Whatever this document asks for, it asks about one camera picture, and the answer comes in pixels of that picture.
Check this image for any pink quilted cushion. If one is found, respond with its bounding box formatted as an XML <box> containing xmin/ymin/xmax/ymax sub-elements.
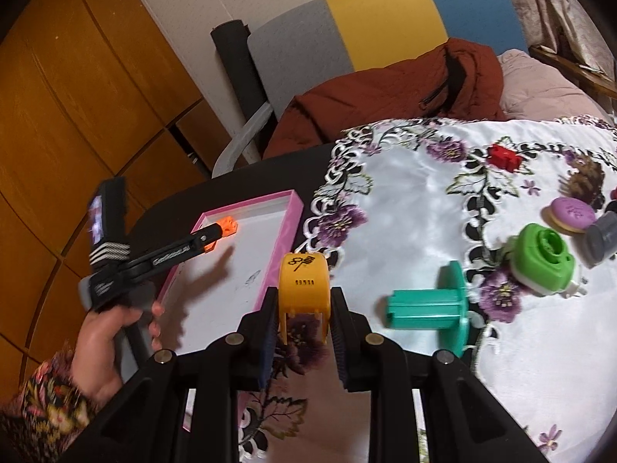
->
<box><xmin>496</xmin><ymin>49</ymin><xmax>610</xmax><ymax>121</ymax></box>

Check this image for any teal plastic spool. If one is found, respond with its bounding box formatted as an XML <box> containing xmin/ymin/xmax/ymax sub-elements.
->
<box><xmin>386</xmin><ymin>260</ymin><xmax>470</xmax><ymax>352</ymax></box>

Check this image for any orange toy block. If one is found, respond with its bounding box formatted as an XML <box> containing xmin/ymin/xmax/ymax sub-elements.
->
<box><xmin>205</xmin><ymin>217</ymin><xmax>240</xmax><ymax>254</ymax></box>

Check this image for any white plastic chair armrest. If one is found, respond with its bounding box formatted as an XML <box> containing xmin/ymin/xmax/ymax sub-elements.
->
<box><xmin>212</xmin><ymin>103</ymin><xmax>273</xmax><ymax>179</ymax></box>

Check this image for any wooden frame rail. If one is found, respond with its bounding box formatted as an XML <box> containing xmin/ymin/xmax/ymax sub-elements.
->
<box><xmin>529</xmin><ymin>44</ymin><xmax>617</xmax><ymax>100</ymax></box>

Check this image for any person's left hand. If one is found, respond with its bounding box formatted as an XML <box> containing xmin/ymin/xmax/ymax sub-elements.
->
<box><xmin>71</xmin><ymin>300</ymin><xmax>163</xmax><ymax>404</ymax></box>

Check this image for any pink tray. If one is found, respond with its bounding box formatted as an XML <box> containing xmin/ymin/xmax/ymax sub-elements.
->
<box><xmin>157</xmin><ymin>190</ymin><xmax>305</xmax><ymax>437</ymax></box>

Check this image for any purple toy cookie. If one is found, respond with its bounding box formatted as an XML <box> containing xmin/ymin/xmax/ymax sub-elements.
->
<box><xmin>544</xmin><ymin>197</ymin><xmax>598</xmax><ymax>235</ymax></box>

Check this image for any wooden wardrobe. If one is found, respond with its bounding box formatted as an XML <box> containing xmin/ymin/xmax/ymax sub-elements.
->
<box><xmin>0</xmin><ymin>0</ymin><xmax>223</xmax><ymax>396</ymax></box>

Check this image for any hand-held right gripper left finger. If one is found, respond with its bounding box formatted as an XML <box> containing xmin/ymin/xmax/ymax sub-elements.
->
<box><xmin>62</xmin><ymin>288</ymin><xmax>281</xmax><ymax>463</ymax></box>

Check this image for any white embroidered floral tablecloth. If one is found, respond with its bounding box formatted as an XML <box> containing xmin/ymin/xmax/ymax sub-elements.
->
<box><xmin>238</xmin><ymin>115</ymin><xmax>617</xmax><ymax>463</ymax></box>

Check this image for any green round toy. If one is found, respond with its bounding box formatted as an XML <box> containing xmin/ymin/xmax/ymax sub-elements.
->
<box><xmin>511</xmin><ymin>223</ymin><xmax>586</xmax><ymax>298</ymax></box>

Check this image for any yellow toy stamp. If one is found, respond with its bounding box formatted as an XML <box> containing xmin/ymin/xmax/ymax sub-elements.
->
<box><xmin>278</xmin><ymin>252</ymin><xmax>333</xmax><ymax>345</ymax></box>

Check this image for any grey yellow blue chair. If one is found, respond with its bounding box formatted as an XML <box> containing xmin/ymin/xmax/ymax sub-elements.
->
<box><xmin>246</xmin><ymin>0</ymin><xmax>528</xmax><ymax>121</ymax></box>

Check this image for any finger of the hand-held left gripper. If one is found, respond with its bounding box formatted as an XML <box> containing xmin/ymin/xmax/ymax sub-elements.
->
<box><xmin>129</xmin><ymin>222</ymin><xmax>228</xmax><ymax>284</ymax></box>

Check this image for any brown quilted jacket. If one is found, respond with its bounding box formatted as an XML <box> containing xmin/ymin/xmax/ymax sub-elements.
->
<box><xmin>263</xmin><ymin>37</ymin><xmax>507</xmax><ymax>160</ymax></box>

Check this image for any grey jar with black lid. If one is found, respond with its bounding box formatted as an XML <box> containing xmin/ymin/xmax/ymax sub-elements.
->
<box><xmin>584</xmin><ymin>212</ymin><xmax>617</xmax><ymax>267</ymax></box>

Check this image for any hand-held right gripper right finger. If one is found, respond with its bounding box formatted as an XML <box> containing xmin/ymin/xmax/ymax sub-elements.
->
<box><xmin>332</xmin><ymin>287</ymin><xmax>550</xmax><ymax>463</ymax></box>

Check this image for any person's left forearm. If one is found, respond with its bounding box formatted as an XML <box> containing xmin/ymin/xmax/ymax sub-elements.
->
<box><xmin>0</xmin><ymin>341</ymin><xmax>99</xmax><ymax>463</ymax></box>

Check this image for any red toy block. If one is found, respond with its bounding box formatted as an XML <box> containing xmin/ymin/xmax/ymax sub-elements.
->
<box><xmin>486</xmin><ymin>144</ymin><xmax>523</xmax><ymax>172</ymax></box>

